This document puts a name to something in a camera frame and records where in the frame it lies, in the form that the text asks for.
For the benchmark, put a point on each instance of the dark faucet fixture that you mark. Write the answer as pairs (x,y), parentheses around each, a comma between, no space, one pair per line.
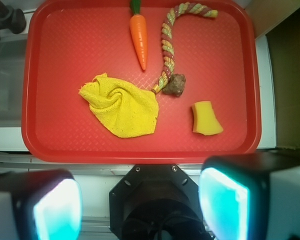
(12,19)

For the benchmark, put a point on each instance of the yellow sponge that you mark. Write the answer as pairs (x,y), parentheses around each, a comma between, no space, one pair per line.
(205,121)

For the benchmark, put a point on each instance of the orange toy carrot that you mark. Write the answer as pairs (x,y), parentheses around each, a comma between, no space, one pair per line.
(139,33)

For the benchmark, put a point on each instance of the yellow crumpled cloth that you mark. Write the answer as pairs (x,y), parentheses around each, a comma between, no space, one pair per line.
(121,107)

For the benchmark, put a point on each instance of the metal sink basin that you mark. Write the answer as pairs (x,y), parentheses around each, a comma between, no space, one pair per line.
(12,64)

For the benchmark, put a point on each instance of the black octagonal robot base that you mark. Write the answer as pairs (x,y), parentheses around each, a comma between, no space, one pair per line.
(156,202)

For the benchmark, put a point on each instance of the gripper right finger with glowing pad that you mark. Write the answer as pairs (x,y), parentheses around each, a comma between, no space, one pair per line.
(253,196)

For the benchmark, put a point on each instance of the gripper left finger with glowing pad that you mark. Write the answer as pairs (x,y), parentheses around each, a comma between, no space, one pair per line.
(40,205)

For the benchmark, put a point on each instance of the red plastic tray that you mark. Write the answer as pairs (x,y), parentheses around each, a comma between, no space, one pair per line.
(71,41)

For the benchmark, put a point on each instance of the brown rock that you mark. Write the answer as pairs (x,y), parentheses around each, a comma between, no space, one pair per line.
(175,86)

